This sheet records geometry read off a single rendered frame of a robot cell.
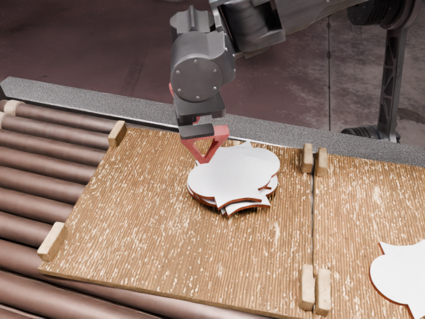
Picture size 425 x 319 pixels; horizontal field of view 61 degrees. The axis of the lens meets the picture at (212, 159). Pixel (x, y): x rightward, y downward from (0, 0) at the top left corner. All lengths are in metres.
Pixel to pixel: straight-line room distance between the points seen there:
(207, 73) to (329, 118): 2.11
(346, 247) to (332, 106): 2.01
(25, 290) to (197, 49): 0.44
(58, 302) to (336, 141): 0.61
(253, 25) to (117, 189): 0.39
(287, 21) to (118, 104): 0.57
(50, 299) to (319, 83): 2.45
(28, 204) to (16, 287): 0.17
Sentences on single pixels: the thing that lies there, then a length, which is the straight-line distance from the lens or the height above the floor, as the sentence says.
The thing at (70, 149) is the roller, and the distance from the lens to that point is 0.82.
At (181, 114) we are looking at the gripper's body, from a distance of 0.48.
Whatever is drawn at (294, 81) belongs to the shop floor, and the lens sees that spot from 2.78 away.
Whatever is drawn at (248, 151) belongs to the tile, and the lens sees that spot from 0.68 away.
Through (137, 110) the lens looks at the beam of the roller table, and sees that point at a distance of 0.89.
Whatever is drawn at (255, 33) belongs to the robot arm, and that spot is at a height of 1.24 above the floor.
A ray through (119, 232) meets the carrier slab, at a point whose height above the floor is 0.94.
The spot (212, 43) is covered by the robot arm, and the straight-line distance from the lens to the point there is 0.41.
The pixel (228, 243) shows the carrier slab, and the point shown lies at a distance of 0.59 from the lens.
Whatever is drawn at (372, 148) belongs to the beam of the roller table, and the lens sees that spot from 0.84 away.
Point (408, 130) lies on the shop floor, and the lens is 2.57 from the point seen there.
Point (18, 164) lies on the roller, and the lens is 0.85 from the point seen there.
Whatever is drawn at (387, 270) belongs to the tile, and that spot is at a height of 0.94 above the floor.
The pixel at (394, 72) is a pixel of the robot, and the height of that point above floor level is 0.65.
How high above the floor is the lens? 1.44
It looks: 44 degrees down
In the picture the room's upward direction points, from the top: straight up
